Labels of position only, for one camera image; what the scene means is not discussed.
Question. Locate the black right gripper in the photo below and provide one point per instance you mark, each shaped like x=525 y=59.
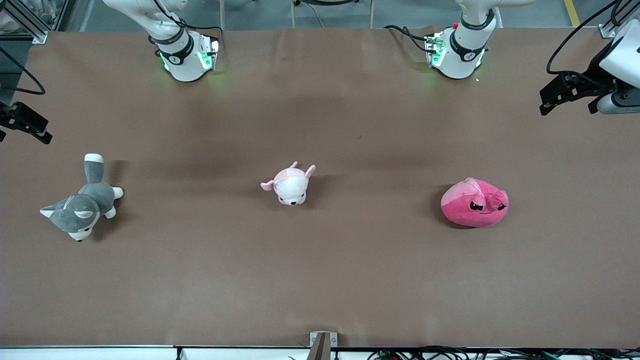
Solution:
x=6 y=116

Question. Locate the pale pink puppy plush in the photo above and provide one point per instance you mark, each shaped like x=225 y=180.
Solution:
x=290 y=187

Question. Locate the aluminium frame corner bracket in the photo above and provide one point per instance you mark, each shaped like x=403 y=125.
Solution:
x=607 y=31

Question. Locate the grey white husky plush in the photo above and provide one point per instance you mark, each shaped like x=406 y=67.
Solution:
x=85 y=205

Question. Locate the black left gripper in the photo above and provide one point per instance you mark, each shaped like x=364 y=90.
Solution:
x=595 y=71

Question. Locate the metal stand legs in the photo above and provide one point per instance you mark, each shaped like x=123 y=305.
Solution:
x=332 y=12

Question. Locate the metal table edge bracket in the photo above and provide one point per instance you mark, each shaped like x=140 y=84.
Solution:
x=322 y=345

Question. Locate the aluminium frame profile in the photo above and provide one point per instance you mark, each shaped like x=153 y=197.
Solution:
x=27 y=22

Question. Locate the round magenta plush toy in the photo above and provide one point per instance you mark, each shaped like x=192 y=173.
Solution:
x=475 y=205

